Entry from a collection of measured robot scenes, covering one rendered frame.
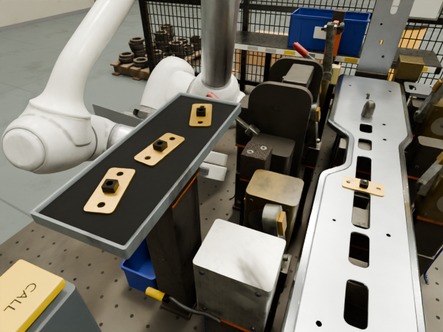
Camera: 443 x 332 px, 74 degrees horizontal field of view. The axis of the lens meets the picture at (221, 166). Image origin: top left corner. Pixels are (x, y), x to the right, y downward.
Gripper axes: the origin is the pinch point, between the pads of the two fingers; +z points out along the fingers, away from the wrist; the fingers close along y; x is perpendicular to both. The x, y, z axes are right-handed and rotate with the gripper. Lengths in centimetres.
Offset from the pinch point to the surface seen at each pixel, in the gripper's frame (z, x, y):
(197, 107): -7.3, 13.2, 11.2
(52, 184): -114, -73, -131
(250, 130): 4.3, 10.5, 5.1
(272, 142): 9.3, 9.1, 7.0
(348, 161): 29.0, 7.9, -0.1
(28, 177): -136, -75, -137
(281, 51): 16, 39, -71
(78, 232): -14.5, -1.2, 39.3
